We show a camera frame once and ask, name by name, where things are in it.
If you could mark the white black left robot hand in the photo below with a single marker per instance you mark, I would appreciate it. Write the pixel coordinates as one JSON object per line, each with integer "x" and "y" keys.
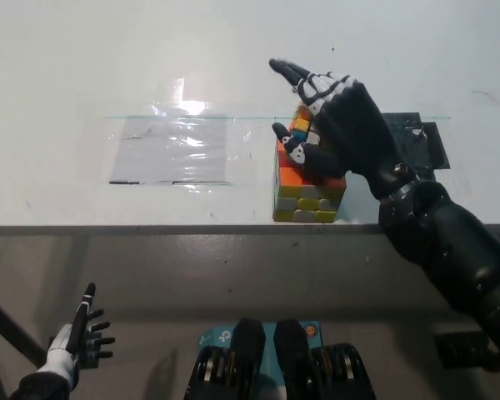
{"x": 62, "y": 350}

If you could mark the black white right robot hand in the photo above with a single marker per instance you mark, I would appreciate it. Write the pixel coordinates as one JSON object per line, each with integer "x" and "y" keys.
{"x": 354, "y": 129}

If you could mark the small multicoloured studded puzzle cube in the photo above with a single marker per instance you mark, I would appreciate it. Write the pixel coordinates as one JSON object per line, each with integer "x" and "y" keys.
{"x": 302, "y": 125}

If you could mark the large orange red puzzle cube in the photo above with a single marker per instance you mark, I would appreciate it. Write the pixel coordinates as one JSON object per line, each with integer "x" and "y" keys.
{"x": 308, "y": 204}

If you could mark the black ribbed robot body block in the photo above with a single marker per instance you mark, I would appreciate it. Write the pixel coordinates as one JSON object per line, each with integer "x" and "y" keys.
{"x": 241, "y": 358}
{"x": 300, "y": 362}

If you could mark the black tape patch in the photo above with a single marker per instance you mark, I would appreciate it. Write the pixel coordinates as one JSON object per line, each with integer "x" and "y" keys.
{"x": 404, "y": 133}

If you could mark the black diagonal support bar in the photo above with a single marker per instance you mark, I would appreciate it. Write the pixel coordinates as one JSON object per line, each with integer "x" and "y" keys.
{"x": 8, "y": 323}

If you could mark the clear plastic sheet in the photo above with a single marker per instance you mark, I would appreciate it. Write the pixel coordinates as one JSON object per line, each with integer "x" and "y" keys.
{"x": 171, "y": 154}

